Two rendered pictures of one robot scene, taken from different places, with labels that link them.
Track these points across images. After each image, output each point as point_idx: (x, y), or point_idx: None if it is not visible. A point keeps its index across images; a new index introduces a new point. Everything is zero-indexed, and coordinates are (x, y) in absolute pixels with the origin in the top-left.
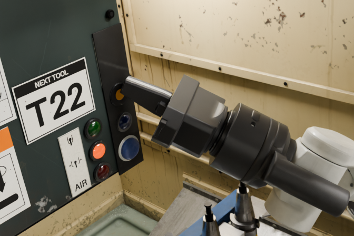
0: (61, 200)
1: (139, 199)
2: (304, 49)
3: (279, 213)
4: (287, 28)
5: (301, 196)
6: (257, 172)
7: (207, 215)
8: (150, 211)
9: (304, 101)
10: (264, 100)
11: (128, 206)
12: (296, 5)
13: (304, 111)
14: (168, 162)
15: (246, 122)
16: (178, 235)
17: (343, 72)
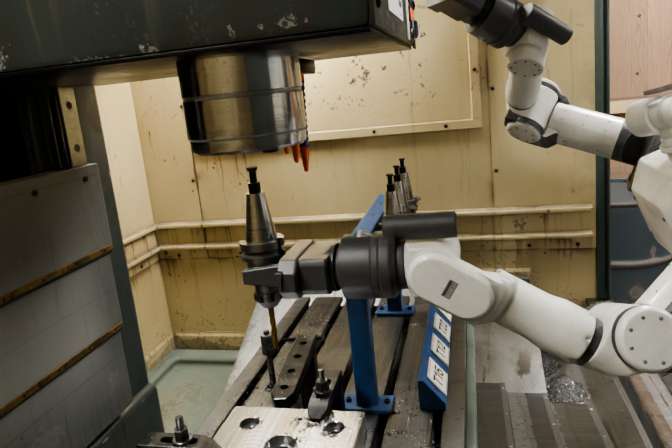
0: (406, 35)
1: (198, 334)
2: (387, 97)
3: (529, 54)
4: (371, 82)
5: (550, 25)
6: (517, 19)
7: (397, 175)
8: (215, 342)
9: (390, 145)
10: (352, 157)
11: (182, 349)
12: (378, 61)
13: (391, 154)
14: (241, 267)
15: None
16: (296, 302)
17: (423, 107)
